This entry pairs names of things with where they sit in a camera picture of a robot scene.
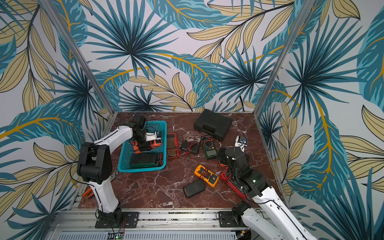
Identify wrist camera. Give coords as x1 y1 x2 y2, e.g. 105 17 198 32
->
235 136 247 151
145 131 162 142

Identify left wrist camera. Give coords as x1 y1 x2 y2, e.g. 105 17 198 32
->
145 131 162 142

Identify red multimeter face down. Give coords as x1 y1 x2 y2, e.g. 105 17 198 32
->
167 133 180 159

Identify black plastic tool case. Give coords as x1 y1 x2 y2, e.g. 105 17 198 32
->
194 110 233 141

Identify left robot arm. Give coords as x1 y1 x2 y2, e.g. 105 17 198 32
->
77 115 152 226

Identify orange handled pliers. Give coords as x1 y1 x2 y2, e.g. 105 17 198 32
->
81 170 118 199

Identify green multimeter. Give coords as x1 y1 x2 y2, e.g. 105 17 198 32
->
200 135 218 161

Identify yellow multimeter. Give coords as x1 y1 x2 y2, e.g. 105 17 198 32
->
194 165 219 188

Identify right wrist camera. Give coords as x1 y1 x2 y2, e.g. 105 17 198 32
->
235 136 247 151

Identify black green multimeter face down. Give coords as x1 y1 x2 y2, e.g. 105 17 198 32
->
129 152 159 169

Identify small black case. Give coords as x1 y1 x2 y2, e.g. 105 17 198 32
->
183 180 206 199

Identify teal plastic basket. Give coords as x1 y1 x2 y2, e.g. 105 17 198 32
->
118 121 167 173

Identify orange black multimeter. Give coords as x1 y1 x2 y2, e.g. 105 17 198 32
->
133 140 162 154

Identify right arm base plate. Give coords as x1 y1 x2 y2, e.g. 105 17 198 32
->
216 211 246 228

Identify aluminium front rail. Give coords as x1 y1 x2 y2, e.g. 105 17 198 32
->
49 208 244 234

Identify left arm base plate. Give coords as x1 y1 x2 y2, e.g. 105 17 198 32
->
95 211 139 229

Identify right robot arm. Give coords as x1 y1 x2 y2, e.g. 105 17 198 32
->
219 147 315 240

